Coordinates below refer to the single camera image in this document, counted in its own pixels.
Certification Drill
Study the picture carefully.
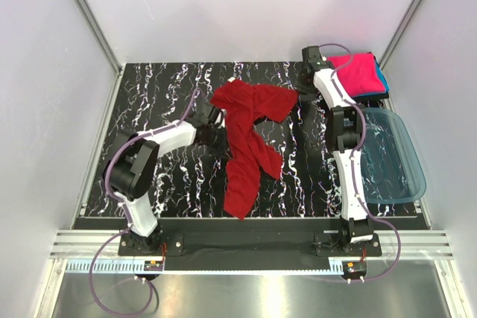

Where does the red t shirt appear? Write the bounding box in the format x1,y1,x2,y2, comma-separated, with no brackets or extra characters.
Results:
211,79,298,220

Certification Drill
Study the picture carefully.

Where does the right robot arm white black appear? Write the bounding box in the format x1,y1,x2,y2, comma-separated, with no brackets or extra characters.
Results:
299,45,381,255

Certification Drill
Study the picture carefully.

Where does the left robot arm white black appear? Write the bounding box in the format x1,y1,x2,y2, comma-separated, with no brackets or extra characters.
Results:
103,103,229,255

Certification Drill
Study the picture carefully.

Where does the folded pink t shirt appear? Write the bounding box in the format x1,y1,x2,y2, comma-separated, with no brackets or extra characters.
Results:
338,53,388,98

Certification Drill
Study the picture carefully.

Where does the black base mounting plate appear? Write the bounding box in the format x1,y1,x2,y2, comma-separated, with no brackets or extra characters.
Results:
119,218,382,267

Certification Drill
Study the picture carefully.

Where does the clear blue plastic bin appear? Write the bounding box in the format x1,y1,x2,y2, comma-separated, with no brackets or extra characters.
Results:
361,107,426,205

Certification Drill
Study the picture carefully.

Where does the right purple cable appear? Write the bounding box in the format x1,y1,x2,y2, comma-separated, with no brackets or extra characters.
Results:
320,42,402,284

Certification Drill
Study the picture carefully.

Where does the purple cable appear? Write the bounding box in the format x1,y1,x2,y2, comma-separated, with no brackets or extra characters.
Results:
89,89,202,315
320,42,402,284

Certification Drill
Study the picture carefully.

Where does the white slotted cable duct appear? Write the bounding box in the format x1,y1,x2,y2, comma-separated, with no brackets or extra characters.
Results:
66,258,366,276

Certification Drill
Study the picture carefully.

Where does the right aluminium frame post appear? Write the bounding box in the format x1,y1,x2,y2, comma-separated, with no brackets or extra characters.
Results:
379,0,425,69

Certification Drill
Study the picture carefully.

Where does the aluminium frame post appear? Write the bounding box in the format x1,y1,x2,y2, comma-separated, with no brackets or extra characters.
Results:
379,0,425,69
51,0,126,75

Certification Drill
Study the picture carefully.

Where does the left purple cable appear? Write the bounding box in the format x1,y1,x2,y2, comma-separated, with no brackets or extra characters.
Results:
89,89,202,315

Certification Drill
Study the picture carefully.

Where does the aluminium front rail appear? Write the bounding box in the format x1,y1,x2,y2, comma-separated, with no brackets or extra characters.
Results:
49,230,453,260

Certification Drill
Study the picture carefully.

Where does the left aluminium frame post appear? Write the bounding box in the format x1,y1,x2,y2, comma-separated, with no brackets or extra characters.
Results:
51,0,126,75

